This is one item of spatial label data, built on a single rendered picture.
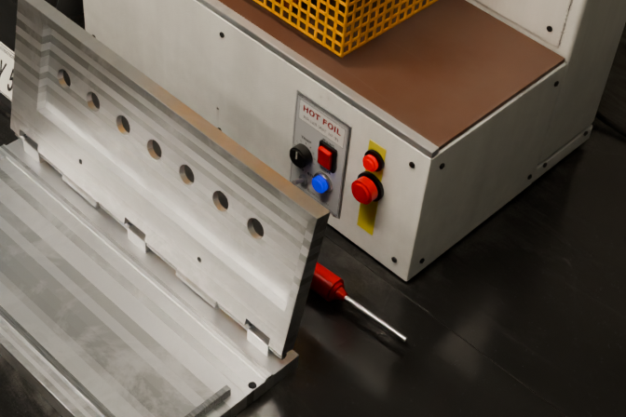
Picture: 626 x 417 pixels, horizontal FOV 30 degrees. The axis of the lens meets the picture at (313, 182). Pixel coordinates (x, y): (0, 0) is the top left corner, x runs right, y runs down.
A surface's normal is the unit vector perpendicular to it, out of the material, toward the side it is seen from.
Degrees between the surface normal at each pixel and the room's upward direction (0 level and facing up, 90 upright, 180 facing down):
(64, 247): 0
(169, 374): 0
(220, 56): 90
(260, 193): 79
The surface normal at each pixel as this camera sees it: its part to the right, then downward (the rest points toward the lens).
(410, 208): -0.69, 0.47
